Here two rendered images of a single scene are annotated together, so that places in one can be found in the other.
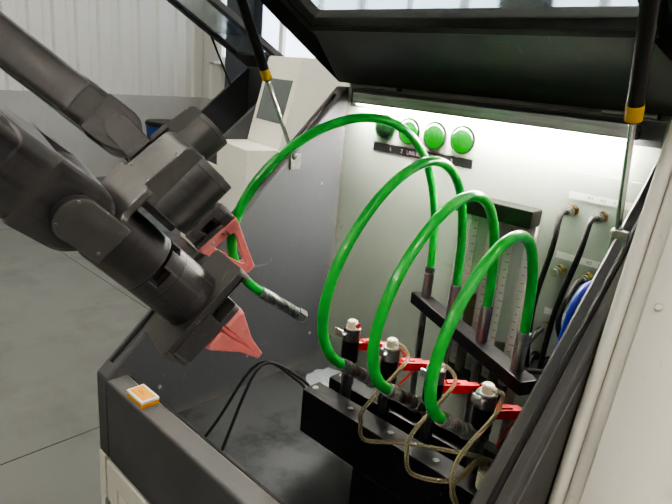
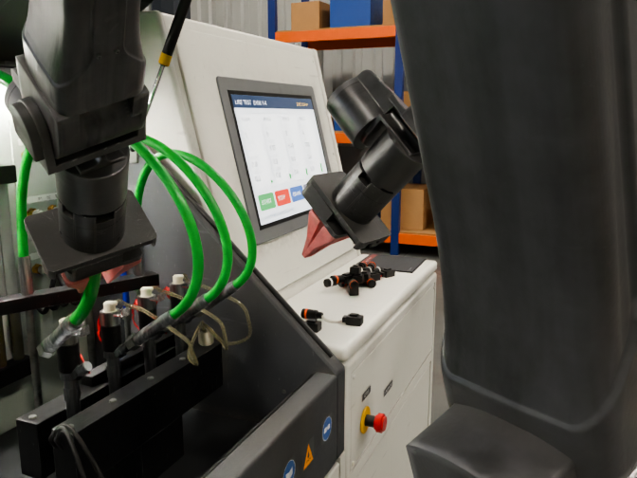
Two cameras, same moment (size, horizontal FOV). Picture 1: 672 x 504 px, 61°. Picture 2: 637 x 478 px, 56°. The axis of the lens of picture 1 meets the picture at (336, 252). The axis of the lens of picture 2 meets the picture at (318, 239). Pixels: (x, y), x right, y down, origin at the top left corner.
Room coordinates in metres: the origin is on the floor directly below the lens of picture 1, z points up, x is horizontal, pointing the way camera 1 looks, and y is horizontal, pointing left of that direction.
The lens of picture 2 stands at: (0.75, 0.78, 1.37)
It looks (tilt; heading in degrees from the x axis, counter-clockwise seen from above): 11 degrees down; 251
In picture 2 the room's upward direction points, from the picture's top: straight up
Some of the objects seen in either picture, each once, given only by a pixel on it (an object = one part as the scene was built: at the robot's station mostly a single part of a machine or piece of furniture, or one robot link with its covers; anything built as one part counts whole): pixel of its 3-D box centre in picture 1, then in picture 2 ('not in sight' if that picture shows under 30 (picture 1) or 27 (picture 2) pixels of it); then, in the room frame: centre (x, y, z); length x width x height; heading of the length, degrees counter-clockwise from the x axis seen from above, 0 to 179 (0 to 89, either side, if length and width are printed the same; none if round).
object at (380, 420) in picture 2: not in sight; (374, 421); (0.31, -0.18, 0.80); 0.05 x 0.04 x 0.05; 48
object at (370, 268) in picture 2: not in sight; (360, 273); (0.21, -0.48, 1.01); 0.23 x 0.11 x 0.06; 48
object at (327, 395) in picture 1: (397, 466); (136, 419); (0.74, -0.12, 0.91); 0.34 x 0.10 x 0.15; 48
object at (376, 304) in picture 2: not in sight; (355, 294); (0.24, -0.45, 0.97); 0.70 x 0.22 x 0.03; 48
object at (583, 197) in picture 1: (583, 275); (54, 208); (0.85, -0.39, 1.20); 0.13 x 0.03 x 0.31; 48
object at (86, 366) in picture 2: (341, 388); (79, 403); (0.81, -0.03, 0.99); 0.05 x 0.03 x 0.21; 138
